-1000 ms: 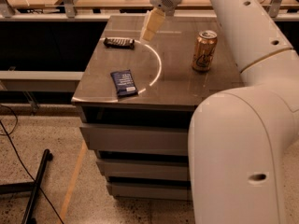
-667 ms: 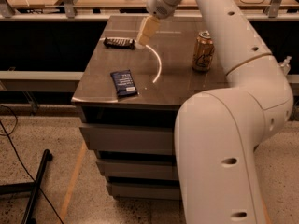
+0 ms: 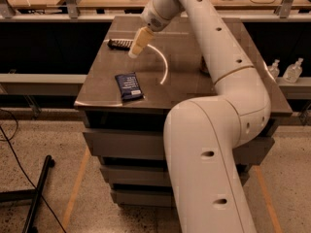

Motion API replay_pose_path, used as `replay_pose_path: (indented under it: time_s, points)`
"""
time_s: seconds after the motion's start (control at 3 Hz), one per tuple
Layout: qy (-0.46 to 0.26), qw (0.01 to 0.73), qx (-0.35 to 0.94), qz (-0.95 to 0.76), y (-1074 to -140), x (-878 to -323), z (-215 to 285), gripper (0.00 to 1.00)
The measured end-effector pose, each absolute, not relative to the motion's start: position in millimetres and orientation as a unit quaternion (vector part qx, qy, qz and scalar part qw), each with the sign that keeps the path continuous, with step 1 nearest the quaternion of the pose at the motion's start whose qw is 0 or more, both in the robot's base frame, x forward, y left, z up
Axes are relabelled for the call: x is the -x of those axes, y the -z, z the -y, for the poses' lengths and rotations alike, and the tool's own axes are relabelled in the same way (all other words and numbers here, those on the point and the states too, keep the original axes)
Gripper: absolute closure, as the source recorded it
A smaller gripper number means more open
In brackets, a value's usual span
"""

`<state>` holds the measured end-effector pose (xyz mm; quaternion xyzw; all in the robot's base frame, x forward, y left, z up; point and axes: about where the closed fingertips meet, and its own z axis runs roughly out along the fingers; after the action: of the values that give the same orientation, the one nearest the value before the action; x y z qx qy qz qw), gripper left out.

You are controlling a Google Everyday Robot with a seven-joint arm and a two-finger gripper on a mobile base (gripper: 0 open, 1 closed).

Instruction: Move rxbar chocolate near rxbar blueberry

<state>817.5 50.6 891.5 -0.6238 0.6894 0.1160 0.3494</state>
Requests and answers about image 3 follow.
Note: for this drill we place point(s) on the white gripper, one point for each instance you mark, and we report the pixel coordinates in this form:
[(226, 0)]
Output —
[(153, 19)]

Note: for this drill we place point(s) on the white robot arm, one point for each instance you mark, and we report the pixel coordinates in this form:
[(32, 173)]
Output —
[(200, 133)]

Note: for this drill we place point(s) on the blueberry rxbar blue wrapper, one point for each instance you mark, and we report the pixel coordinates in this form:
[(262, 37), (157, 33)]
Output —
[(129, 87)]

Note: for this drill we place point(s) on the grey drawer cabinet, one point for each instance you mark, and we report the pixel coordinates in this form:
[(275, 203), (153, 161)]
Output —
[(126, 136)]

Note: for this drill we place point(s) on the orange soda can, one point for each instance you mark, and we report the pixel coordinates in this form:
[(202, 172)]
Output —
[(203, 66)]

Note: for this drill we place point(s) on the clear sanitizer bottle left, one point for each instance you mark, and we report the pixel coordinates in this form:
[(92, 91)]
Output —
[(274, 69)]

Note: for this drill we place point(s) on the clear sanitizer bottle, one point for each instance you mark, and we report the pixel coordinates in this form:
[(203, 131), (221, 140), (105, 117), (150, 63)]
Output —
[(274, 69), (293, 72)]

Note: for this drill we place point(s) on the clear sanitizer bottle right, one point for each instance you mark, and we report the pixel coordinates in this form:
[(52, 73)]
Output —
[(293, 72)]

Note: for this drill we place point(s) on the black stand base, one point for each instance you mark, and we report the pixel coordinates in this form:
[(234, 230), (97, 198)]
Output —
[(33, 195)]

